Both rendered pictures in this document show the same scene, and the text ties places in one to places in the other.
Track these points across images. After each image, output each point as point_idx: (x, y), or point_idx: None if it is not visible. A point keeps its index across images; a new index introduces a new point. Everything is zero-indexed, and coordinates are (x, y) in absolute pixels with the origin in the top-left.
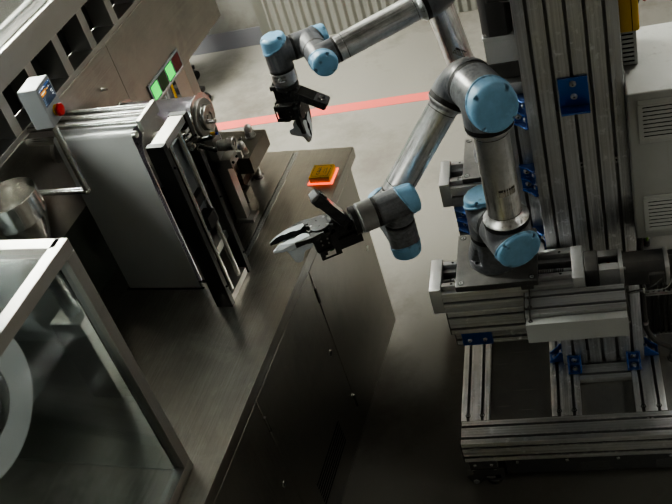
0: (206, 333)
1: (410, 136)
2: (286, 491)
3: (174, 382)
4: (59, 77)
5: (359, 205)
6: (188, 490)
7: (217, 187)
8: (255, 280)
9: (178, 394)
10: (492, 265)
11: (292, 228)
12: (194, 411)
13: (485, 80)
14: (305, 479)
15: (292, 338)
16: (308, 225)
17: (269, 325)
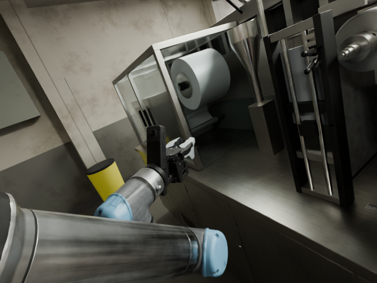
0: (279, 178)
1: (116, 219)
2: (240, 250)
3: (251, 167)
4: None
5: (141, 169)
6: (191, 169)
7: (331, 115)
8: (322, 208)
9: (242, 168)
10: None
11: (187, 143)
12: (225, 172)
13: None
14: (260, 275)
15: (284, 245)
16: (173, 147)
17: (256, 205)
